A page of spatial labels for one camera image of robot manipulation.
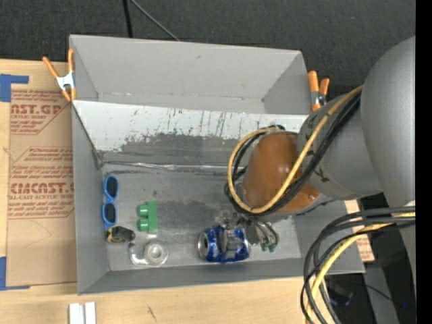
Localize grey metal bin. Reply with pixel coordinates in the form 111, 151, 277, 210
68, 34, 366, 296

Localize blue sunglasses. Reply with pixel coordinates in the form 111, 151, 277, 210
102, 175, 121, 230

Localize brown cardboard board red print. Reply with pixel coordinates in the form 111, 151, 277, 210
0, 58, 375, 292

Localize clear plastic tape dispenser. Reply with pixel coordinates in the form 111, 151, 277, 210
128, 241, 169, 267

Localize green toy building block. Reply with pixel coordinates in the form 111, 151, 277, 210
136, 200, 159, 234

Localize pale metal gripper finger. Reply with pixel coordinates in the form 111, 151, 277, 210
228, 214, 242, 262
217, 213, 230, 251

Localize black and yellow tape measure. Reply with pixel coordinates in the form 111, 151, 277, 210
106, 225, 136, 245

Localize blue crushed drink can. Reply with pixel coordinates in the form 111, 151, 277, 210
196, 225, 251, 263

